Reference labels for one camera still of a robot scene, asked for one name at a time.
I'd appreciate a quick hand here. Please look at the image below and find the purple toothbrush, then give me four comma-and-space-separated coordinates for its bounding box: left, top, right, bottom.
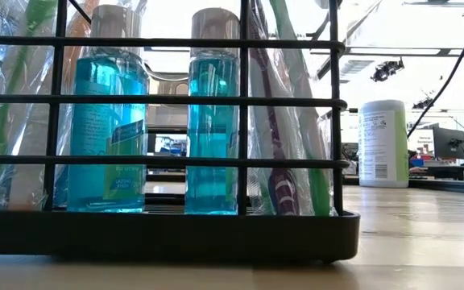
247, 0, 317, 218

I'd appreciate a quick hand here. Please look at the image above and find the clear plastic bin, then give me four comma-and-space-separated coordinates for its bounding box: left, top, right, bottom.
141, 60, 193, 130

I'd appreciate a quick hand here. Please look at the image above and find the white green wipes canister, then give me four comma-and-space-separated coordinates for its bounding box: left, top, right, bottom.
357, 98, 410, 189

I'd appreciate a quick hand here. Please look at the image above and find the black ceiling spotlight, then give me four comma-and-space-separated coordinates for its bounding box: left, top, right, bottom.
412, 97, 434, 110
371, 59, 405, 83

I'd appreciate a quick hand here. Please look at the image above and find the person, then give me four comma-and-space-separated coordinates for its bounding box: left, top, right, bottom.
408, 149, 429, 173

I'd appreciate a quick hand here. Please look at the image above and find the black computer monitor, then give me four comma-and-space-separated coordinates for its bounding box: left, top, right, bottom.
432, 125, 464, 160

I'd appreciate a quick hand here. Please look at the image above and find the ceiling light fixture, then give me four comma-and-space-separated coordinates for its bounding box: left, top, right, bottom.
401, 0, 464, 18

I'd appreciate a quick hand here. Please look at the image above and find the black wire caddy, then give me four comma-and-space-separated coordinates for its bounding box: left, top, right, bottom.
0, 0, 361, 263

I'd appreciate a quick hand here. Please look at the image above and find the black hanging cable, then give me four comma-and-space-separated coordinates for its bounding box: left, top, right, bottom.
407, 0, 464, 139

